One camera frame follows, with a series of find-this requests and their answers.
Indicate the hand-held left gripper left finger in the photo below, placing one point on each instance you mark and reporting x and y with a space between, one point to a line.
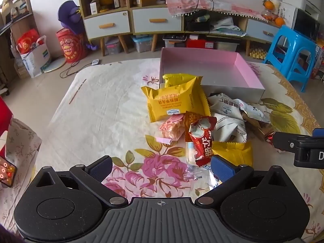
101 168

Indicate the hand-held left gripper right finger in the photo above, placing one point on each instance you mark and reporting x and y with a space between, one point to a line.
221 168

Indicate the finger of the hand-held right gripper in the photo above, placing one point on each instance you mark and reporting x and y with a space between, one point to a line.
284 141

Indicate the yellow snack packet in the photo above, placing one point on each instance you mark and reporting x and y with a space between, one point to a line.
174 98
177 79
232 154

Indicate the red snack packet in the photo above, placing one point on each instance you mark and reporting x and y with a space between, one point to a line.
202 141

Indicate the pink candy packet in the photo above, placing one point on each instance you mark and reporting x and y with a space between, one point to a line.
172 127

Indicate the white nut snack packet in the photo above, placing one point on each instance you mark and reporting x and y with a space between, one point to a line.
225 103

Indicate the pink cardboard box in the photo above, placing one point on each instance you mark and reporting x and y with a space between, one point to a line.
202 65

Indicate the brown snack packet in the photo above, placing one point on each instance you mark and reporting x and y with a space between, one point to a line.
258 129

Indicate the clear plastic wrapper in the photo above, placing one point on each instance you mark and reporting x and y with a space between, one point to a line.
192 157

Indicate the floral paper bag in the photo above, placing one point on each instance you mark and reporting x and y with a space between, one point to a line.
21 141

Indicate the yellow egg tray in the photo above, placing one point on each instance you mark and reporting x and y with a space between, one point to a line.
258 53

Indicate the blue plastic stool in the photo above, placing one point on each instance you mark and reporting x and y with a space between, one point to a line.
291 34

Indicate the red plastic item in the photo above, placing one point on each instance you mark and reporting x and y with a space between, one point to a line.
3 116

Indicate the clear storage bin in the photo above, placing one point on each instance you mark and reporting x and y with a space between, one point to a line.
227 46

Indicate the small white drawer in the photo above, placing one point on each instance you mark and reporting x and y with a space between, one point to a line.
255 29

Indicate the black microwave oven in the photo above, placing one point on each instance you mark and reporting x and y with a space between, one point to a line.
305 25

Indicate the orange fruit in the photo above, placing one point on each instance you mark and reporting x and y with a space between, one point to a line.
280 21
268 5

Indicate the clear bin with pink contents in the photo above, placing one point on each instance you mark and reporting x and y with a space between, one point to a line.
113 46

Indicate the red round printed bag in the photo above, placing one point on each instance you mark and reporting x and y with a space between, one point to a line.
72 46

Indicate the red carton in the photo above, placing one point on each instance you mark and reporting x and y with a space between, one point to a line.
200 44

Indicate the white shopping bag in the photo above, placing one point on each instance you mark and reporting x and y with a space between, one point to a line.
35 60

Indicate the glass jar of oranges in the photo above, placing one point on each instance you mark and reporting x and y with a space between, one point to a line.
267 15

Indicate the pile of papers and bags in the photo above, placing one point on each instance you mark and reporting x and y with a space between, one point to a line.
225 26

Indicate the clear bin with blue lid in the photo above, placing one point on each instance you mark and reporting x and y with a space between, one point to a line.
141 44

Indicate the low wooden cabinet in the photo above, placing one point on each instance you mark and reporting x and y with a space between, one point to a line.
187 34

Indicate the black bag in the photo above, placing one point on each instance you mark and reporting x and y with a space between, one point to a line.
196 25

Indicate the pink tasselled cloth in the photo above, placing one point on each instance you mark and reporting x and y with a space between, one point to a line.
227 7

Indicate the red gift bag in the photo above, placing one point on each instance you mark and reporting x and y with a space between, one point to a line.
26 41

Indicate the purple plush toy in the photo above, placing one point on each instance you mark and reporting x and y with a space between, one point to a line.
69 12

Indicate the wide white drawer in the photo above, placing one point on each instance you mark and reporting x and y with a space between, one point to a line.
144 15

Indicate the wooden bookshelf desk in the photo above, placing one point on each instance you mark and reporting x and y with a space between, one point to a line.
25 21

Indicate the small brown boxes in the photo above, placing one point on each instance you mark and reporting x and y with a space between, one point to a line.
119 1

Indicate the small cardboard box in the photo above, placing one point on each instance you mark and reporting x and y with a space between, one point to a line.
146 1

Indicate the round white base plate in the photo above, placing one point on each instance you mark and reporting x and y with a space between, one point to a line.
55 64

